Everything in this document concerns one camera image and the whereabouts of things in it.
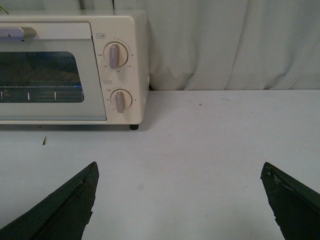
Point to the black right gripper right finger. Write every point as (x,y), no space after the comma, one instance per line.
(295,206)

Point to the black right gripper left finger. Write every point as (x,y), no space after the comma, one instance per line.
(62,215)

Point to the glass oven door with handle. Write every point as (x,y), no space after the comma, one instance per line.
(48,71)

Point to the cream toaster oven body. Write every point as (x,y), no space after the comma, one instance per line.
(128,27)

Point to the small green leaf scrap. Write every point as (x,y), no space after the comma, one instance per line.
(44,141)

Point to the lower timer knob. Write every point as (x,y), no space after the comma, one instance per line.
(121,99)

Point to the upper temperature knob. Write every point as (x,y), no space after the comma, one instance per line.
(115,54)

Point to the white curtain backdrop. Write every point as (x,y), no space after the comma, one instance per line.
(220,44)

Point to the green striped spider plant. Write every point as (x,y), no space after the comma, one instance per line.
(3,8)

